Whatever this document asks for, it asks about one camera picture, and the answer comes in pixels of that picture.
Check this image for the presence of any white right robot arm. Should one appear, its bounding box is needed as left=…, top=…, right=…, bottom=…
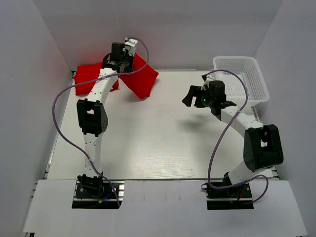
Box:
left=182, top=80, right=284, bottom=190

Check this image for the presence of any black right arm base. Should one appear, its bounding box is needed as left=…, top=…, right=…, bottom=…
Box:
left=201, top=183, right=254, bottom=210

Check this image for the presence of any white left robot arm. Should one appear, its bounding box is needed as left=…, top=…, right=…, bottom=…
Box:
left=77, top=38, right=138, bottom=175

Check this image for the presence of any red t shirt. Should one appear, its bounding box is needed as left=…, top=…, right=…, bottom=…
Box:
left=110, top=54, right=158, bottom=100
left=73, top=61, right=120, bottom=96

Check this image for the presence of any red folded t shirt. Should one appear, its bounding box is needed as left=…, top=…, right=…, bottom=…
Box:
left=73, top=61, right=120, bottom=96

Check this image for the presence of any white plastic mesh basket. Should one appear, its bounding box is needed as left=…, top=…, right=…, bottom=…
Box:
left=213, top=56, right=270, bottom=107

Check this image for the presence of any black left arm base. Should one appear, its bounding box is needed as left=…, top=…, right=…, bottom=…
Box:
left=72, top=174, right=124, bottom=209

